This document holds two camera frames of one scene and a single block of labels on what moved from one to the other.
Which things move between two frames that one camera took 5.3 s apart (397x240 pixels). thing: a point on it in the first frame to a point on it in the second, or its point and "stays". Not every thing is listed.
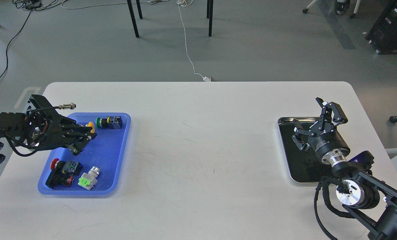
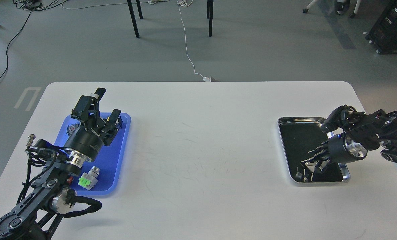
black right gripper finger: [332, 115] to [321, 151]
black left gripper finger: [70, 128] to [87, 108]
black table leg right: [209, 10] stays
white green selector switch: [88, 180] stays
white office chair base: [341, 6] stays
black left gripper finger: [77, 146] to [112, 129]
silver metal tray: [305, 166] stays
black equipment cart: [391, 33] stays
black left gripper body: [55, 132] to [88, 138]
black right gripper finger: [300, 137] to [316, 165]
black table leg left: [133, 16] stays
